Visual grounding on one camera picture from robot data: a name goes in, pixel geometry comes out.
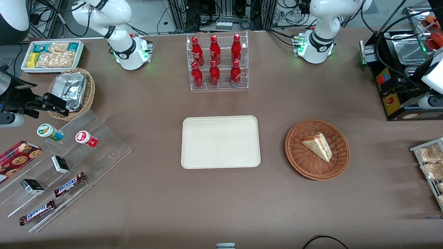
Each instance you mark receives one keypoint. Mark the white power strip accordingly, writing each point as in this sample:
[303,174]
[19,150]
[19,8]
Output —
[223,25]

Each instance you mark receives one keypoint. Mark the clear acrylic bottle rack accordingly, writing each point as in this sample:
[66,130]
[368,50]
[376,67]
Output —
[225,86]

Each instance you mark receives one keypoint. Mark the light wicker basket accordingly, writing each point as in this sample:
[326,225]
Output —
[90,93]

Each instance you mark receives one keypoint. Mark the brown wicker basket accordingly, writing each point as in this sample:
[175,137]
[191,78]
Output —
[304,162]

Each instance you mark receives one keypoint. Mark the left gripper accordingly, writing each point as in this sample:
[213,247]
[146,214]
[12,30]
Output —
[407,85]

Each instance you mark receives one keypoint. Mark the red chocolate cookie box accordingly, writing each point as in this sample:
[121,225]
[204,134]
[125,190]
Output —
[17,159]

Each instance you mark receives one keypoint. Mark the steel food pan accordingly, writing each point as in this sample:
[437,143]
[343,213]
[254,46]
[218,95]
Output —
[410,52]
[411,71]

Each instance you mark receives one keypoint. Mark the snickers chocolate bar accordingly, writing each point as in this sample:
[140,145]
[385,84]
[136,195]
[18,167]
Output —
[69,184]
[37,212]

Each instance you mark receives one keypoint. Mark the clear acrylic stepped display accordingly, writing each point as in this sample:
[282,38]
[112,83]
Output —
[104,148]

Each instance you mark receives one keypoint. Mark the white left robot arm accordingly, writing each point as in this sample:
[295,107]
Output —
[322,20]

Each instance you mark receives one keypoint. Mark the orange sausage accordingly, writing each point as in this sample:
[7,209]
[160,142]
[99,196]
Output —
[432,19]

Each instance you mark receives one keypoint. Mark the small clear cracker bag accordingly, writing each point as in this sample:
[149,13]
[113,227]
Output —
[59,47]

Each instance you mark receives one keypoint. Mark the triangular sandwich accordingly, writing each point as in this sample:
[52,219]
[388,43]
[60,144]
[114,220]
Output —
[318,147]

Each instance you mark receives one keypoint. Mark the aluminium foil tray stack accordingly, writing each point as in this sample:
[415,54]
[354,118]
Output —
[71,88]

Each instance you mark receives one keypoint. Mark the small black box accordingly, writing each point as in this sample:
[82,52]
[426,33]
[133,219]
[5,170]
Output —
[32,186]
[61,164]

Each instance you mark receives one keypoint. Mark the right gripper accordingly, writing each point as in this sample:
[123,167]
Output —
[18,98]

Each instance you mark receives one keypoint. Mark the clear bagged pastry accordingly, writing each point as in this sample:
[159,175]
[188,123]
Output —
[441,200]
[431,154]
[440,187]
[432,171]

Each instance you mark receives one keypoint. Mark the red sausage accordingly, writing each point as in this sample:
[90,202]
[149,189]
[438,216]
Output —
[437,39]

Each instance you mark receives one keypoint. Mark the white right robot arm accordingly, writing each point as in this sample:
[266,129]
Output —
[121,52]

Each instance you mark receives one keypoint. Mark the red lid snack cup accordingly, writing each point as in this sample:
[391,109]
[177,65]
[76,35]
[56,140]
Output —
[86,138]

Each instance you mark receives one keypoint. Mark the white plastic snack bin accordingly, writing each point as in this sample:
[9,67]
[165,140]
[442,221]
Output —
[26,69]

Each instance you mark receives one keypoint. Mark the yellow snack packet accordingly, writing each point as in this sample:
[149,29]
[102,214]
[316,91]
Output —
[33,60]

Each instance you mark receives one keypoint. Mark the small grey device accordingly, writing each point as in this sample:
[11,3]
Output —
[225,246]

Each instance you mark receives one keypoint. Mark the aluminium equipment rack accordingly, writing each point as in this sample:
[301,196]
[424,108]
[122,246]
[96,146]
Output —
[225,8]

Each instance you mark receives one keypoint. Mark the red drink bottle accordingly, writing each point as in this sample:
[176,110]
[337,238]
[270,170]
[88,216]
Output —
[197,77]
[235,75]
[197,52]
[215,50]
[236,48]
[214,76]

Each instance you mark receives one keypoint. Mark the cream plastic tray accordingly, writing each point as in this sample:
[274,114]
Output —
[218,143]

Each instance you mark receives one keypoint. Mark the large clear cracker bag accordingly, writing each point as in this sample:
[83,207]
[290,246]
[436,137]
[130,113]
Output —
[55,59]

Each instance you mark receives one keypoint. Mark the green lid snack cup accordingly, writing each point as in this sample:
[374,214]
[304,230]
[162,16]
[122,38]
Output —
[48,131]

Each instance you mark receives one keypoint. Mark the black hot food display case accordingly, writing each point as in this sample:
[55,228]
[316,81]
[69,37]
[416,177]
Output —
[387,100]

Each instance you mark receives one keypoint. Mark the teal snack packet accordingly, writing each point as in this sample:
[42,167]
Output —
[73,46]
[41,47]

